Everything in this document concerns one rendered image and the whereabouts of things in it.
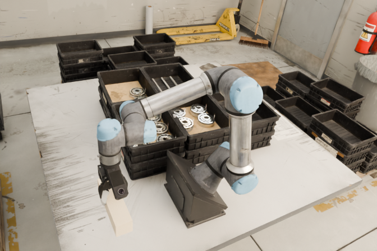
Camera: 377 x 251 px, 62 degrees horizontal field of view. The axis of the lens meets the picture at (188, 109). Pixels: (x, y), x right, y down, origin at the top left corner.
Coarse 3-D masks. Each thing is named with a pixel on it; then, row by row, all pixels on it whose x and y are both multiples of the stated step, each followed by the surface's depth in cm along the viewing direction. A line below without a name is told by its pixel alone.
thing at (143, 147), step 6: (114, 108) 175; (114, 114) 172; (120, 120) 167; (174, 120) 171; (180, 126) 168; (174, 138) 159; (180, 138) 159; (186, 138) 162; (150, 144) 154; (156, 144) 154; (162, 144) 156; (168, 144) 158; (132, 150) 150; (138, 150) 151
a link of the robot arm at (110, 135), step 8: (104, 120) 102; (112, 120) 103; (104, 128) 99; (112, 128) 100; (120, 128) 102; (96, 136) 102; (104, 136) 100; (112, 136) 100; (120, 136) 102; (104, 144) 101; (112, 144) 102; (120, 144) 103; (104, 152) 103; (112, 152) 104
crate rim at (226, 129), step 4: (208, 96) 196; (212, 100) 192; (216, 104) 189; (220, 108) 186; (172, 112) 178; (224, 112) 183; (176, 116) 175; (228, 116) 180; (180, 124) 169; (184, 128) 167; (220, 128) 170; (224, 128) 170; (228, 128) 171; (204, 132) 166; (208, 132) 166; (212, 132) 167; (216, 132) 168; (220, 132) 170; (224, 132) 171; (188, 136) 162; (192, 136) 162; (196, 136) 163; (200, 136) 165; (204, 136) 166
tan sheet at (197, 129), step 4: (184, 108) 200; (188, 108) 200; (188, 112) 197; (188, 116) 193; (192, 116) 194; (192, 120) 190; (196, 120) 190; (196, 124) 187; (216, 124) 189; (196, 128) 184; (200, 128) 184; (204, 128) 185; (208, 128) 185; (212, 128) 186; (216, 128) 186; (188, 132) 180; (192, 132) 181; (196, 132) 181; (200, 132) 181
